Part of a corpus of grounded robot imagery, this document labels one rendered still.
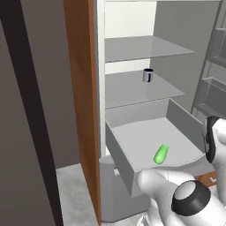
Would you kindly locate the grey fridge drawer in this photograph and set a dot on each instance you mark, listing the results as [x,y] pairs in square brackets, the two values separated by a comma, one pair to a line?
[138,138]
[114,194]

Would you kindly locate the white fridge body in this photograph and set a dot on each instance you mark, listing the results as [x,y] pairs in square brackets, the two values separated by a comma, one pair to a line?
[101,73]

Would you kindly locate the grey fridge door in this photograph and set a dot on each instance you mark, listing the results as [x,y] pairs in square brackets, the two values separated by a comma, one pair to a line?
[206,58]

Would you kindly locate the brown wooden side panel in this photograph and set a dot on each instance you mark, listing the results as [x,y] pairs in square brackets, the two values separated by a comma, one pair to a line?
[84,88]

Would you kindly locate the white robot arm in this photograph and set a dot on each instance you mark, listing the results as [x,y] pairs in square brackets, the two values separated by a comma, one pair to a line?
[164,188]

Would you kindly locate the green corn in husk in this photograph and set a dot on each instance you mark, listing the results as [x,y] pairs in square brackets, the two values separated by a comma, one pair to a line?
[160,154]

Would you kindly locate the dark silver can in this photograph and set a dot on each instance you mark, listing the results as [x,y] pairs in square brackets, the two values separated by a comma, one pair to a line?
[147,76]

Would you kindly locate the dark brown tall cabinet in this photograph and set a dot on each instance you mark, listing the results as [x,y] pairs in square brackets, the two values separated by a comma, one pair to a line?
[35,103]

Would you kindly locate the grey fridge door bin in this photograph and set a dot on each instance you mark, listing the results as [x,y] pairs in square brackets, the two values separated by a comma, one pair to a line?
[219,47]
[213,95]

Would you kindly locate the brown wooden cabinet drawer front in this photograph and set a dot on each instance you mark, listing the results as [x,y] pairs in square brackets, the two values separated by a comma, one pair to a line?
[207,178]

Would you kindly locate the grey glass fridge shelf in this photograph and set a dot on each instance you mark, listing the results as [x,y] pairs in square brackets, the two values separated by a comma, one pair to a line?
[129,88]
[138,48]

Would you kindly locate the grey fridge bottom drawer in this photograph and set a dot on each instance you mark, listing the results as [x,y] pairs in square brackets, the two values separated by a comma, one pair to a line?
[114,194]

